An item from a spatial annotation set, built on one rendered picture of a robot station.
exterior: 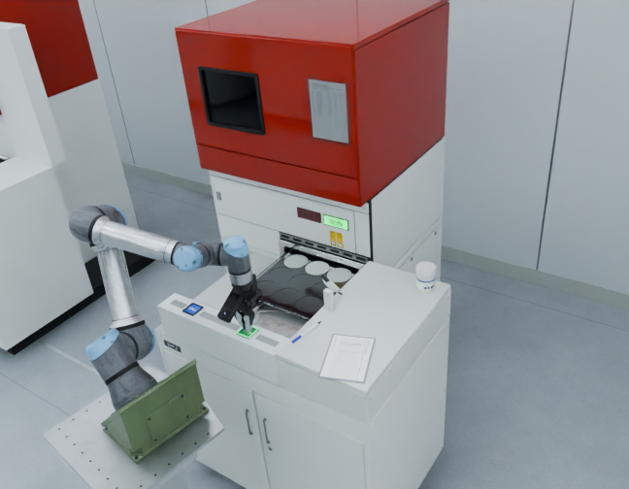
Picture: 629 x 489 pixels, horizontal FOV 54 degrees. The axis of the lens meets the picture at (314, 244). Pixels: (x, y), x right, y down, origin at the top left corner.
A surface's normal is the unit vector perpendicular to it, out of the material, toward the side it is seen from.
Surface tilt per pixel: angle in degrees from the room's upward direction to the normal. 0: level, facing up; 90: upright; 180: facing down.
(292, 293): 0
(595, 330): 0
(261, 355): 90
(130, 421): 90
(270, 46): 90
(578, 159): 90
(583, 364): 0
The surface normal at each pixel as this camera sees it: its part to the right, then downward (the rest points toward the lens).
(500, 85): -0.56, 0.47
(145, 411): 0.72, 0.32
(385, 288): -0.07, -0.84
